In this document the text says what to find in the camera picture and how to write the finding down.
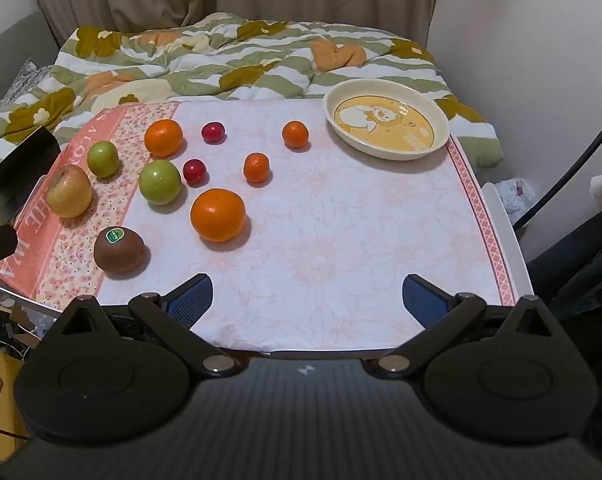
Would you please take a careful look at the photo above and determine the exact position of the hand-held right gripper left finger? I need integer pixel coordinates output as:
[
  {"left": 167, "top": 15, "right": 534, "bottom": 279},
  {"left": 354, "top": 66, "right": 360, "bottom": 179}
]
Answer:
[{"left": 46, "top": 274, "right": 242, "bottom": 378}]

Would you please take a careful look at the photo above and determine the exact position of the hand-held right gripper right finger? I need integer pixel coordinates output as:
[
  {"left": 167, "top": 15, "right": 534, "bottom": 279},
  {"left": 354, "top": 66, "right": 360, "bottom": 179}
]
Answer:
[{"left": 363, "top": 274, "right": 567, "bottom": 378}]

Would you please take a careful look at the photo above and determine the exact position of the large orange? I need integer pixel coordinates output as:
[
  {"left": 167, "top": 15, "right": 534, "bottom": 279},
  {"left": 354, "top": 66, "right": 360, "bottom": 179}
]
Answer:
[{"left": 190, "top": 188, "right": 247, "bottom": 243}]

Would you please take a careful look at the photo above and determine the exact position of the large green apple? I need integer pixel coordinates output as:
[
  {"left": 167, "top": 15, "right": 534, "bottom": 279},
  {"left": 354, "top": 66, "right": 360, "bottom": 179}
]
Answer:
[{"left": 139, "top": 159, "right": 183, "bottom": 206}]

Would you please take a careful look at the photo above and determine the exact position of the small green apple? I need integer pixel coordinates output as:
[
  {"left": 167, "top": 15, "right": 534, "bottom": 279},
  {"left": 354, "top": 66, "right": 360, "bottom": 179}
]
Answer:
[{"left": 86, "top": 140, "right": 120, "bottom": 179}]

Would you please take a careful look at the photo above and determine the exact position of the cream bowl with bear print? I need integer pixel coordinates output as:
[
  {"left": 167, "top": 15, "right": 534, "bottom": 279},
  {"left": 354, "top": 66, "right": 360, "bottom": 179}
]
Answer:
[{"left": 322, "top": 78, "right": 451, "bottom": 161}]

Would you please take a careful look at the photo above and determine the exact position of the black box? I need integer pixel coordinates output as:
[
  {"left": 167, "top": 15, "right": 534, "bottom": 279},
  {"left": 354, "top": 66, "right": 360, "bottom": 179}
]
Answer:
[{"left": 0, "top": 125, "right": 62, "bottom": 223}]

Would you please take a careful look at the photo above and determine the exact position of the brown kiwi with green sticker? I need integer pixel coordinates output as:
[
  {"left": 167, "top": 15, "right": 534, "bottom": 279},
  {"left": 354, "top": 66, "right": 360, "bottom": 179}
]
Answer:
[{"left": 93, "top": 226, "right": 145, "bottom": 276}]

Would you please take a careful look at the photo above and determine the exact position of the pink floral tablecloth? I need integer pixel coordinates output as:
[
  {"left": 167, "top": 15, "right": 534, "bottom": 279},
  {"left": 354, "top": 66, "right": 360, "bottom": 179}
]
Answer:
[{"left": 0, "top": 97, "right": 519, "bottom": 356}]

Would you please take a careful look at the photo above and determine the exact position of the clear plastic bag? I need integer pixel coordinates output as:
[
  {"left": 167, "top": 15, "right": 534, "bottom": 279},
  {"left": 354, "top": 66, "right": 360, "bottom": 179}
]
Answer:
[{"left": 494, "top": 177, "right": 537, "bottom": 218}]

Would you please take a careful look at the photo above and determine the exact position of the small tangerine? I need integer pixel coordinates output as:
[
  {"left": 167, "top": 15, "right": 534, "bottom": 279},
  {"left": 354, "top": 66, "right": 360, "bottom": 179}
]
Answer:
[
  {"left": 243, "top": 152, "right": 272, "bottom": 184},
  {"left": 282, "top": 120, "right": 310, "bottom": 149}
]

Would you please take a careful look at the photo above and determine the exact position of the dark cloth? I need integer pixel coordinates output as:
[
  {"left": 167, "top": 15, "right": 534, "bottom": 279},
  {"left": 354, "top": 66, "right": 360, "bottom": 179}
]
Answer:
[{"left": 526, "top": 210, "right": 602, "bottom": 341}]

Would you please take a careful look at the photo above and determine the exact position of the medium orange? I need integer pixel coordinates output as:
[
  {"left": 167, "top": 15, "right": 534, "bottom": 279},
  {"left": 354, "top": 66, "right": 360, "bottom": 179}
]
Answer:
[{"left": 144, "top": 119, "right": 185, "bottom": 158}]

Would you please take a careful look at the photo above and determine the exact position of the grey patterned pillow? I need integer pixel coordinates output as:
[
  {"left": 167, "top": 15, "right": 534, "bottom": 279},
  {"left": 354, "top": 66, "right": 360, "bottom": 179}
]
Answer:
[{"left": 0, "top": 57, "right": 56, "bottom": 116}]

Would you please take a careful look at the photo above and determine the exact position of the grey headboard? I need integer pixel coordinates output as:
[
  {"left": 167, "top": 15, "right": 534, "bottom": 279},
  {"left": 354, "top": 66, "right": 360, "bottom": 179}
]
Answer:
[{"left": 0, "top": 10, "right": 66, "bottom": 116}]

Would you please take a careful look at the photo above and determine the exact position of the green striped floral blanket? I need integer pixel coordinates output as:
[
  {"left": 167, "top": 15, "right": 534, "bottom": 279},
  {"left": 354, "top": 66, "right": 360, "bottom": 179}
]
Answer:
[{"left": 0, "top": 12, "right": 504, "bottom": 231}]

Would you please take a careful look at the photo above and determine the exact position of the black cable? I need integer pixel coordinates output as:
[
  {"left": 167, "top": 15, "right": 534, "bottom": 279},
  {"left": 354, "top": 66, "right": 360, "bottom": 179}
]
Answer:
[{"left": 514, "top": 102, "right": 602, "bottom": 228}]

